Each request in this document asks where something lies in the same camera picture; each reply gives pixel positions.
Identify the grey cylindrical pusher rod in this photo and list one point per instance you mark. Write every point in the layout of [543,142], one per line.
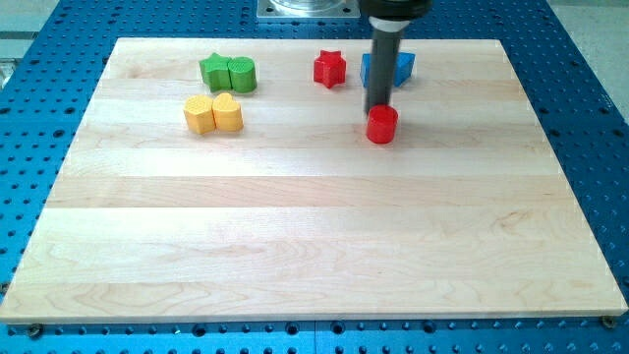
[386,38]

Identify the blue triangle block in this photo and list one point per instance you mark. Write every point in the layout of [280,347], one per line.
[403,72]

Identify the yellow heart block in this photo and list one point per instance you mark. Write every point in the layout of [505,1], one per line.
[227,113]

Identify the yellow hexagon block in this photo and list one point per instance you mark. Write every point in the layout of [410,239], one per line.
[199,115]

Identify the red cylinder block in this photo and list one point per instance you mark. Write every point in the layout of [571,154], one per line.
[382,124]

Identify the green cylinder block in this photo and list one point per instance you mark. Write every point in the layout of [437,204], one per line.
[242,71]

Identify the green star block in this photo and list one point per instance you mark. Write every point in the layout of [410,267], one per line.
[215,72]

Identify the blue perforated metal table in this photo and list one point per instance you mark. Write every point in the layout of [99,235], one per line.
[68,50]

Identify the light wooden board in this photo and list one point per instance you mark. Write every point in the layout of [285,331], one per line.
[298,216]

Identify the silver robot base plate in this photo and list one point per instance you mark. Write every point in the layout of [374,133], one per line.
[307,9]

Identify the red star block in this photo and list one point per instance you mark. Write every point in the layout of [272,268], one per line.
[329,68]

